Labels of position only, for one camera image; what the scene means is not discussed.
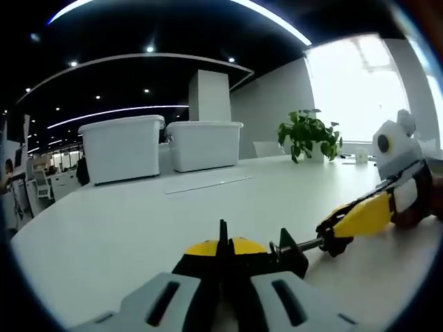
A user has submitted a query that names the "white swivel office chair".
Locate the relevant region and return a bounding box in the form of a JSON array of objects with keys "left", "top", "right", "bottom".
[{"left": 33, "top": 169, "right": 53, "bottom": 200}]

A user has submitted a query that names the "narrow bright window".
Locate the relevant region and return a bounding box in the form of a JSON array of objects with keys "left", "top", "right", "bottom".
[{"left": 411, "top": 37, "right": 443, "bottom": 139}]

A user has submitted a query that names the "black fixed fixture clamp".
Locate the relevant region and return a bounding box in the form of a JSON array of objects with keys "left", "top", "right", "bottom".
[{"left": 218, "top": 218, "right": 354, "bottom": 280}]

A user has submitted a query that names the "low white storage box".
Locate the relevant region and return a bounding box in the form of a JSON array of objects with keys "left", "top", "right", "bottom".
[{"left": 165, "top": 120, "right": 244, "bottom": 173}]

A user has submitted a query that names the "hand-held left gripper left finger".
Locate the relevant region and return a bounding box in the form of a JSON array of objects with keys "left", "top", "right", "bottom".
[{"left": 71, "top": 239, "right": 226, "bottom": 332}]

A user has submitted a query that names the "long ceiling light strip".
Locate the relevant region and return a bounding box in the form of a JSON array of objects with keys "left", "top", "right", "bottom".
[{"left": 48, "top": 0, "right": 312, "bottom": 46}]

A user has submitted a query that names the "white background desk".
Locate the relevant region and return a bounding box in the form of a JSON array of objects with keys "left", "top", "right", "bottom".
[{"left": 51, "top": 169, "right": 82, "bottom": 201}]

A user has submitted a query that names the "tall white storage box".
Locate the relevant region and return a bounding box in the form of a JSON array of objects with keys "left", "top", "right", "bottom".
[{"left": 78, "top": 114, "right": 166, "bottom": 186}]

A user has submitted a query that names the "wide bright window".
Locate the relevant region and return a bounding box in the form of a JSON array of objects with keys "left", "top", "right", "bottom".
[{"left": 304, "top": 34, "right": 411, "bottom": 142}]

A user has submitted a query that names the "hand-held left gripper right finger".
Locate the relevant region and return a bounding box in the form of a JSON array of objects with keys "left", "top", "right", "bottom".
[{"left": 224, "top": 237, "right": 361, "bottom": 332}]

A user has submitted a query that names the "person's right hand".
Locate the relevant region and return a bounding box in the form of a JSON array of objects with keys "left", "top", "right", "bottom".
[{"left": 394, "top": 203, "right": 443, "bottom": 231}]

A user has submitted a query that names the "green potted plant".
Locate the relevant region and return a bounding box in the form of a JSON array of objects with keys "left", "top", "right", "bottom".
[{"left": 278, "top": 109, "right": 343, "bottom": 163}]

